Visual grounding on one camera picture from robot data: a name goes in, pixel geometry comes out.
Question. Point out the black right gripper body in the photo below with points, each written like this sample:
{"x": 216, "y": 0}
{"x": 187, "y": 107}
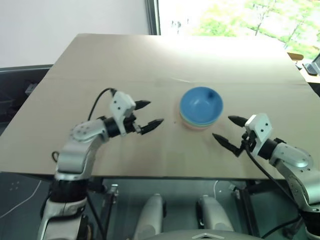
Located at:
{"x": 250, "y": 142}

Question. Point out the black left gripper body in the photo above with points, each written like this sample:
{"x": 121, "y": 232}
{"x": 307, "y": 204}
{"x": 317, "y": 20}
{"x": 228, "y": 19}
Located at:
{"x": 130, "y": 123}

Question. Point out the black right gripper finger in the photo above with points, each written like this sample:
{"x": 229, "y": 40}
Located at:
{"x": 237, "y": 120}
{"x": 226, "y": 143}

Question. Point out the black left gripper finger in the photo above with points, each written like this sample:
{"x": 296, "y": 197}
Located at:
{"x": 152, "y": 125}
{"x": 142, "y": 103}

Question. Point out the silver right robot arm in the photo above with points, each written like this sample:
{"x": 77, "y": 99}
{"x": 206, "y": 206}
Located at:
{"x": 292, "y": 160}

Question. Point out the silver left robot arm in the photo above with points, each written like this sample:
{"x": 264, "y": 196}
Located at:
{"x": 77, "y": 147}

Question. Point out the pink plastic bowl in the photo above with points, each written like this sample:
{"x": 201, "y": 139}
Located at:
{"x": 197, "y": 128}

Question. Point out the green plastic bowl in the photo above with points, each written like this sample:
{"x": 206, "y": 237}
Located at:
{"x": 186, "y": 121}

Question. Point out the blue plastic bowl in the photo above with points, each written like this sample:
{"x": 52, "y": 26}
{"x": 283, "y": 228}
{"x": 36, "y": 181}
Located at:
{"x": 200, "y": 106}

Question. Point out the grey rounded robot leg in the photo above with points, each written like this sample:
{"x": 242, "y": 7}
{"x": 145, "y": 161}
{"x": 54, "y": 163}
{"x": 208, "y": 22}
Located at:
{"x": 150, "y": 215}
{"x": 215, "y": 215}

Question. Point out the wooden side desk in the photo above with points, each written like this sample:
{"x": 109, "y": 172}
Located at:
{"x": 308, "y": 77}

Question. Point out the dark desk phone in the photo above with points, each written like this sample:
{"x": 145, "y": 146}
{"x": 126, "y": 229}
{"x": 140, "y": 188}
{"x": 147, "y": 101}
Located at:
{"x": 312, "y": 66}

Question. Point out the grey robot torso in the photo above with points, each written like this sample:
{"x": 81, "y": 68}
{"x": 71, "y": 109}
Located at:
{"x": 200, "y": 235}

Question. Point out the black equipment cabinet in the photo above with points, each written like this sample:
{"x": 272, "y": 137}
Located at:
{"x": 17, "y": 92}

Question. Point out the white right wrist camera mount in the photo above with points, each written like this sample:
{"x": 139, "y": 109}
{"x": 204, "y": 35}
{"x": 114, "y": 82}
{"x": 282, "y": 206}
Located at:
{"x": 261, "y": 125}

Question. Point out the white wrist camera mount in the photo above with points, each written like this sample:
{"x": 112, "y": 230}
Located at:
{"x": 120, "y": 103}
{"x": 261, "y": 125}

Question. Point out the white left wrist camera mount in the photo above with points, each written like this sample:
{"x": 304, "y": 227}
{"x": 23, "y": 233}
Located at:
{"x": 120, "y": 103}

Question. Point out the black table leg frame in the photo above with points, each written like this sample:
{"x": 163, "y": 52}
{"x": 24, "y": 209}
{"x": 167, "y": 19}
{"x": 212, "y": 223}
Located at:
{"x": 110, "y": 207}
{"x": 246, "y": 207}

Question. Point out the dark window frame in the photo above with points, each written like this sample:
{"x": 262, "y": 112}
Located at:
{"x": 153, "y": 17}

